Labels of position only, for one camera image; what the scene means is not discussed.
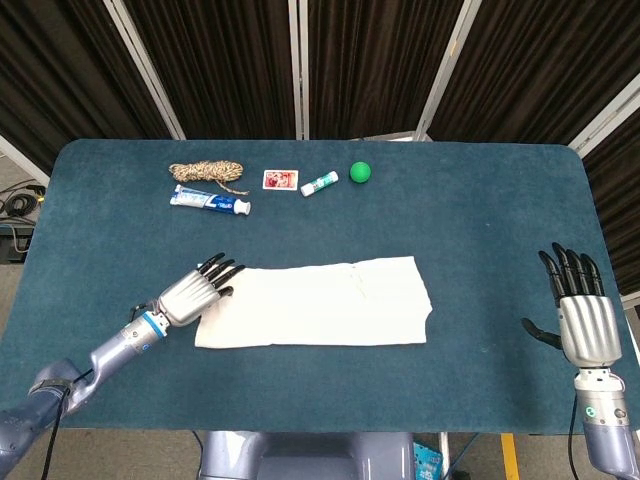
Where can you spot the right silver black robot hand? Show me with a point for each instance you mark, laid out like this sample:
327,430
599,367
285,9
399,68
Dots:
590,330

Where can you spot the blue printed box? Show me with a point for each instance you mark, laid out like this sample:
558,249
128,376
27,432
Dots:
427,462

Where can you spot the blue white toothpaste tube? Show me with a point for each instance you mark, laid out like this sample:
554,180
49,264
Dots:
210,201

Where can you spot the green white glue stick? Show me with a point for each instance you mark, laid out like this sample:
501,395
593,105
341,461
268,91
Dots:
320,183

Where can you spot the white T-shirt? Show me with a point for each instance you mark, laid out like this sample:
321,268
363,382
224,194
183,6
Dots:
310,305

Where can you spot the white metal table leg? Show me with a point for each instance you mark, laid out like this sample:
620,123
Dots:
443,457

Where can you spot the red playing card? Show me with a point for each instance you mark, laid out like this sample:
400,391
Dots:
280,180

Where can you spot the dark folding screen panel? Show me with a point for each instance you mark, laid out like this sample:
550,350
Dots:
370,65
620,200
60,75
540,65
220,65

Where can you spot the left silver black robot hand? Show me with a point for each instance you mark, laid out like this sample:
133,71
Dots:
190,300

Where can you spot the grey-blue robot torso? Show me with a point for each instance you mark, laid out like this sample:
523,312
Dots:
300,455

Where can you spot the green ball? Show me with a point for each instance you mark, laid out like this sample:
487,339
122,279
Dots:
361,172

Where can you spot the grey floor box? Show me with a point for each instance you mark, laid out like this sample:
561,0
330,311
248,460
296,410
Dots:
12,245

